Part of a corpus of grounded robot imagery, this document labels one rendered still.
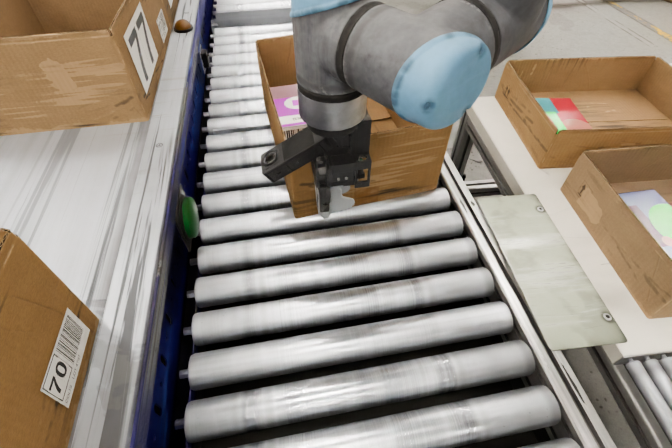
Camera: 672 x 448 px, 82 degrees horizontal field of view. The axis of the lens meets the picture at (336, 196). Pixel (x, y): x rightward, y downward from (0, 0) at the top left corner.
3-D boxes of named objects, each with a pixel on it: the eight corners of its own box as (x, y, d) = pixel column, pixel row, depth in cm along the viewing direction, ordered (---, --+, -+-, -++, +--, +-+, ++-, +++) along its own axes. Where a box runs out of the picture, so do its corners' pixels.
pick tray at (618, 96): (712, 162, 84) (748, 124, 77) (538, 169, 82) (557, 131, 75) (635, 90, 103) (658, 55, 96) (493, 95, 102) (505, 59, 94)
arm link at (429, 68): (519, 15, 35) (411, -20, 41) (441, 66, 30) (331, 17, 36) (491, 102, 42) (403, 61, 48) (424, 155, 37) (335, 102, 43)
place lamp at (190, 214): (200, 245, 66) (189, 219, 61) (192, 246, 66) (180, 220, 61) (202, 214, 70) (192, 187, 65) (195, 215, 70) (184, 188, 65)
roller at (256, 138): (409, 126, 101) (415, 137, 97) (204, 149, 95) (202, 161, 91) (411, 109, 98) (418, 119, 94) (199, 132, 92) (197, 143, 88)
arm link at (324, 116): (301, 107, 46) (292, 66, 52) (303, 140, 49) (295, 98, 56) (375, 99, 47) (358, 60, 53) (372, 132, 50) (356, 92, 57)
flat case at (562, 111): (567, 102, 99) (570, 97, 98) (602, 151, 86) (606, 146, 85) (513, 102, 99) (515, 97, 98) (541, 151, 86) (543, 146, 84)
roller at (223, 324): (485, 270, 70) (495, 297, 68) (188, 318, 64) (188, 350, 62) (497, 261, 66) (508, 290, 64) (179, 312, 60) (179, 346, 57)
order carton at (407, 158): (438, 189, 78) (457, 119, 66) (294, 219, 73) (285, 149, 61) (373, 87, 104) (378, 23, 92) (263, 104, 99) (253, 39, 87)
